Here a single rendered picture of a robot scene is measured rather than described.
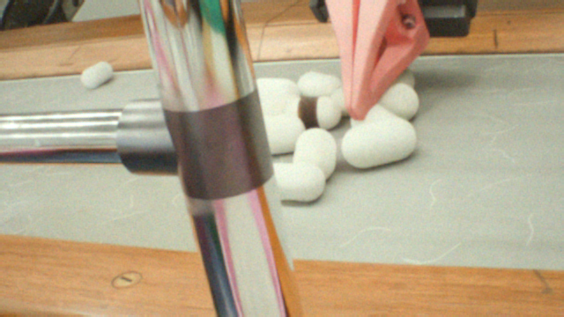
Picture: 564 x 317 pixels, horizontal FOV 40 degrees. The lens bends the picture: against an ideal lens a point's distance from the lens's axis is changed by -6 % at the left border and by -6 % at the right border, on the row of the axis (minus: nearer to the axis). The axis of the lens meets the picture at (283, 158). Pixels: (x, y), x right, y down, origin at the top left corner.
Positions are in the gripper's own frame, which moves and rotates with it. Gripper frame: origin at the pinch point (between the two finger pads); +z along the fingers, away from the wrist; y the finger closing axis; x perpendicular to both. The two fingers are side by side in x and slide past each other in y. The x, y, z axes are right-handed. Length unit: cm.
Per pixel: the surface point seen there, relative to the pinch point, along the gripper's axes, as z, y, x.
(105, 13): -132, -168, 144
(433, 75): -7.6, 1.0, 8.8
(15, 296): 16.0, -6.9, -11.5
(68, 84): -8.5, -30.8, 9.9
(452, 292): 13.5, 9.1, -10.0
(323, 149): 4.0, -0.3, -2.0
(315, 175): 5.9, 0.0, -2.9
